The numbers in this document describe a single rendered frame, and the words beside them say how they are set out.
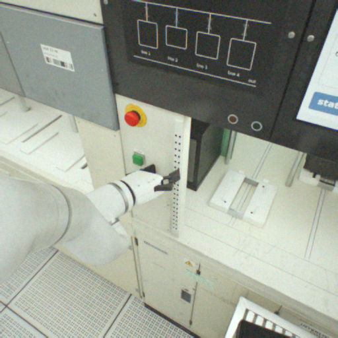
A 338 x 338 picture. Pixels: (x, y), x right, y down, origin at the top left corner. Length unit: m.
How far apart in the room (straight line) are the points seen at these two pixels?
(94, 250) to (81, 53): 0.46
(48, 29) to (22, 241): 0.61
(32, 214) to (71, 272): 1.76
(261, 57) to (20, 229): 0.45
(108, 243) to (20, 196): 0.27
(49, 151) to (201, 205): 0.79
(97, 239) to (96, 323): 1.39
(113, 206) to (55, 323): 1.38
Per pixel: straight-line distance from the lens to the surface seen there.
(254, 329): 0.95
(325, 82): 0.56
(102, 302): 1.94
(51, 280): 2.09
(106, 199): 0.65
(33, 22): 0.86
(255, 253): 1.09
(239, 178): 1.25
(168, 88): 0.66
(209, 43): 0.58
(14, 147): 1.62
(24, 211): 0.31
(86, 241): 0.54
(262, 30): 0.54
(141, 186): 0.70
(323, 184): 1.36
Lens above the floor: 1.78
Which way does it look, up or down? 44 degrees down
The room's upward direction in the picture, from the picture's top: straight up
